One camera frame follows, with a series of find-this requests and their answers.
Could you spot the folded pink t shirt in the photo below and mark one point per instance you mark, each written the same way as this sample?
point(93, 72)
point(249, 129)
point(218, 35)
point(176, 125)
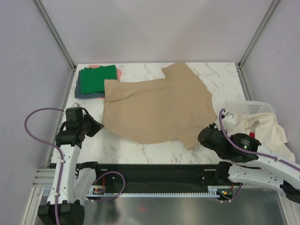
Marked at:
point(119, 73)

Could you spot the aluminium frame post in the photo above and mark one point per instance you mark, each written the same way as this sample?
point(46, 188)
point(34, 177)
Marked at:
point(45, 16)
point(266, 18)

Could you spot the red t shirt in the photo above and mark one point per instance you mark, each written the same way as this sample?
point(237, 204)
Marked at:
point(252, 134)

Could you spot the white cable duct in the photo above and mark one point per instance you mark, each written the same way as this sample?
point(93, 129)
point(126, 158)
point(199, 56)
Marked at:
point(211, 193)

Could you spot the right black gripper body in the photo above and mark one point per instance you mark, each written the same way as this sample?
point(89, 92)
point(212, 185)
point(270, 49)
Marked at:
point(214, 126)

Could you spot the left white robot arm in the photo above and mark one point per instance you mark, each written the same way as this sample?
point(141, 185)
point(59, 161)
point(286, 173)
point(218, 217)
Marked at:
point(64, 205)

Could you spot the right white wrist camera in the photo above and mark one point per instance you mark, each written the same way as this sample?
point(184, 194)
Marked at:
point(229, 121)

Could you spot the cream t shirt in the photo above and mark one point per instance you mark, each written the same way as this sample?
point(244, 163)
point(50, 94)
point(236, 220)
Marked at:
point(267, 131)

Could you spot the tan t shirt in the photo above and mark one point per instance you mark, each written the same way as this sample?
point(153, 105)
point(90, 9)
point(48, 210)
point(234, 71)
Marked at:
point(176, 107)

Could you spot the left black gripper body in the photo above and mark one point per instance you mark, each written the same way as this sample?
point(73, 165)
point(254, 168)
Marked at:
point(82, 125)

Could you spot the folded green t shirt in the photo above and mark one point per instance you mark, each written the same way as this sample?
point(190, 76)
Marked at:
point(85, 80)

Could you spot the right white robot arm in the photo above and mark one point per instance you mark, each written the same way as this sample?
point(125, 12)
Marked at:
point(269, 171)

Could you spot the left aluminium frame post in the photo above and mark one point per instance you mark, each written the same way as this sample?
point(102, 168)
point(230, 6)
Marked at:
point(45, 16)

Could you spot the right aluminium frame post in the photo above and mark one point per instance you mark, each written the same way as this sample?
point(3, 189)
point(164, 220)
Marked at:
point(266, 18)

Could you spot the folded blue t shirt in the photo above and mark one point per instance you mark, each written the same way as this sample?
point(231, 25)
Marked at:
point(78, 94)

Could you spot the white plastic basket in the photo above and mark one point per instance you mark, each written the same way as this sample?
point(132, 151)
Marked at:
point(247, 107)

